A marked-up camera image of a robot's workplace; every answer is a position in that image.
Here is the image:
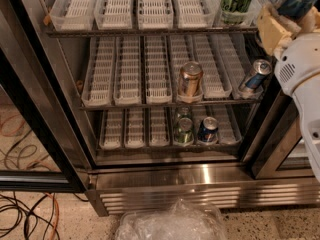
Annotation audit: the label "orange cable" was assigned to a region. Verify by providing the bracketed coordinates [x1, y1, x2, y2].
[43, 192, 61, 240]

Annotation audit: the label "middle wire shelf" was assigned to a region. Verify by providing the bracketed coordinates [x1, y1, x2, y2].
[79, 98, 262, 111]

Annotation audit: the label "top wire shelf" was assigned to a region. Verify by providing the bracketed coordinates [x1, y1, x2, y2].
[47, 26, 258, 38]

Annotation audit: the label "black cables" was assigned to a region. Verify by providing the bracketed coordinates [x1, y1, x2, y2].
[0, 191, 61, 240]

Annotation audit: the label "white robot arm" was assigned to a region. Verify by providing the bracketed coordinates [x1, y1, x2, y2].
[257, 3, 320, 181]

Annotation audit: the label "green can rear bottom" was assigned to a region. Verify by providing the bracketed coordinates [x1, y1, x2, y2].
[175, 107, 192, 121]

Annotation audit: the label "glass fridge door left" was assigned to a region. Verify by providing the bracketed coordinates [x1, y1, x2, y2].
[0, 50, 85, 193]

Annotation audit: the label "gold copper can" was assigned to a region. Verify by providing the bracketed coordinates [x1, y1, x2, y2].
[178, 61, 203, 97]

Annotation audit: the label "wire shelf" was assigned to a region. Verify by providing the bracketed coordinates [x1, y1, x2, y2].
[97, 145, 240, 153]
[47, 26, 258, 38]
[79, 98, 262, 111]

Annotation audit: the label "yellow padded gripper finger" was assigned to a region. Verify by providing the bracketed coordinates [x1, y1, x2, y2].
[298, 6, 320, 33]
[257, 3, 301, 59]

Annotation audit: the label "blue redbull can middle shelf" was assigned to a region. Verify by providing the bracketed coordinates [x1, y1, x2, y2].
[239, 59, 272, 97]

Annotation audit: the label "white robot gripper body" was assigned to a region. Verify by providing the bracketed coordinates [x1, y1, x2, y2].
[275, 33, 320, 96]

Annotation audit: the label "clear plastic bag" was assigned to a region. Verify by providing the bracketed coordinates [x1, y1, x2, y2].
[115, 199, 227, 240]

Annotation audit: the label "green can front bottom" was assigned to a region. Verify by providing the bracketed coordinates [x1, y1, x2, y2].
[174, 117, 193, 145]

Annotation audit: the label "blue can bottom shelf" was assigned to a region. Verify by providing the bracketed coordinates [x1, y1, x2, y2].
[197, 117, 218, 144]

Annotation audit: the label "clear tray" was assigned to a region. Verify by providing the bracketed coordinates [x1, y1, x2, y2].
[173, 0, 217, 29]
[99, 110, 123, 150]
[144, 36, 172, 104]
[149, 107, 170, 147]
[124, 108, 145, 148]
[50, 0, 96, 31]
[137, 0, 174, 29]
[82, 37, 115, 107]
[94, 0, 133, 30]
[113, 36, 141, 105]

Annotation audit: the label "green tall can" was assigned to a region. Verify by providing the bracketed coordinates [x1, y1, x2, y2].
[220, 0, 252, 25]

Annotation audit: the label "bottom wire shelf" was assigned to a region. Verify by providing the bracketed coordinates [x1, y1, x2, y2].
[97, 145, 240, 153]

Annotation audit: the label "stainless steel fridge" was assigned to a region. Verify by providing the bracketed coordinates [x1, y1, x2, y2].
[0, 0, 320, 216]

